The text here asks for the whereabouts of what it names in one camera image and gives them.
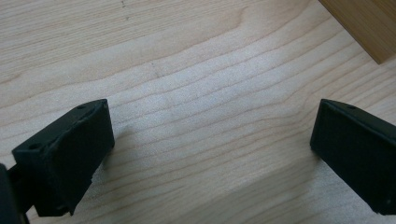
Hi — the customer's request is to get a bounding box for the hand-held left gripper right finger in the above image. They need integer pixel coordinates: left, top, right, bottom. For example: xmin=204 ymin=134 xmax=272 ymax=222
xmin=309 ymin=98 xmax=396 ymax=217

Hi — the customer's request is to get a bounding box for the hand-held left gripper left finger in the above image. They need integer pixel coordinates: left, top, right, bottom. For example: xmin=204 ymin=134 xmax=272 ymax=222
xmin=11 ymin=98 xmax=116 ymax=217

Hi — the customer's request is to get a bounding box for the light wooden box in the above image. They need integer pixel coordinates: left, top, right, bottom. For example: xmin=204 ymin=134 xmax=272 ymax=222
xmin=318 ymin=0 xmax=396 ymax=65

